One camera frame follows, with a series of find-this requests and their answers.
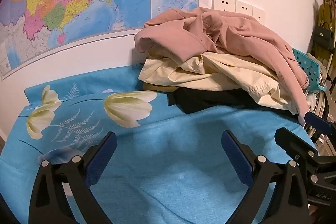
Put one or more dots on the white wall socket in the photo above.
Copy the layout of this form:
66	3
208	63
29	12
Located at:
223	2
259	14
244	7

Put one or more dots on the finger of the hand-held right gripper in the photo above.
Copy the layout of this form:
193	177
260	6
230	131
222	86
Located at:
319	123
294	144

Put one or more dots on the black garment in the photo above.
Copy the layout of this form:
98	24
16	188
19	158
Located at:
204	99

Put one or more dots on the yellow-green hanging bag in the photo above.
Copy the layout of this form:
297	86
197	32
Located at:
326	11

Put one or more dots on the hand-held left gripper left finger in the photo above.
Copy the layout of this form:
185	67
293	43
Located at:
103	153

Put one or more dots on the blue floral bedsheet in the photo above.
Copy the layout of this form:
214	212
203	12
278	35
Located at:
170	148

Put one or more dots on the pink garment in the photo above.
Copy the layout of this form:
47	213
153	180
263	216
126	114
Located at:
236	35

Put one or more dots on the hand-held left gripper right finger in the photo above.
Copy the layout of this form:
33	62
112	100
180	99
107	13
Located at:
235	153

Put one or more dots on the olive garment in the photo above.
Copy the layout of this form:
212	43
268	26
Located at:
157	87

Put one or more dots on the blue perforated plastic basket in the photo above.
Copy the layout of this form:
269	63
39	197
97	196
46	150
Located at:
309	69

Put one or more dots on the black handbag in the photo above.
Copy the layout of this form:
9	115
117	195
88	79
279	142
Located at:
324	36

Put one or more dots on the cream garment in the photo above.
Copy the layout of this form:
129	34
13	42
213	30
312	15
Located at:
210	71

